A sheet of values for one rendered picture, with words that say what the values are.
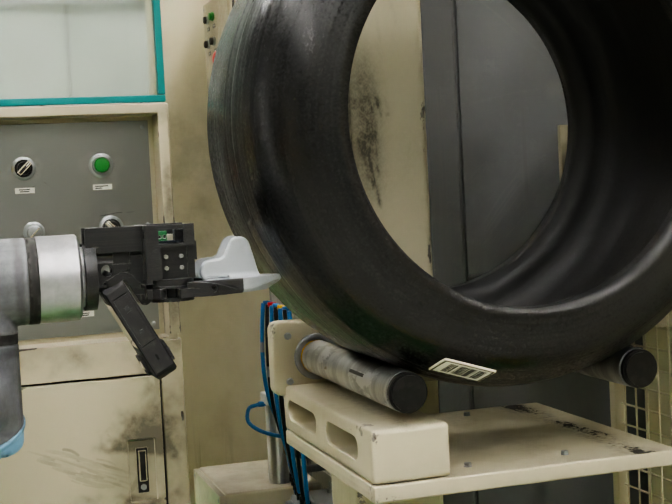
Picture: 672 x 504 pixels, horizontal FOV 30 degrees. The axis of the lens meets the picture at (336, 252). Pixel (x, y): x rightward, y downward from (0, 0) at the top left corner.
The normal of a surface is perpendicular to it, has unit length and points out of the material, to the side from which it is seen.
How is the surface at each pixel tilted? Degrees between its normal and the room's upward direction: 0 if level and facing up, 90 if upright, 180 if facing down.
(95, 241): 90
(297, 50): 79
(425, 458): 90
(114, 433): 90
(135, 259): 90
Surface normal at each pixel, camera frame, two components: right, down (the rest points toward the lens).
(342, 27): 0.13, -0.03
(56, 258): 0.22, -0.44
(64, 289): 0.31, 0.22
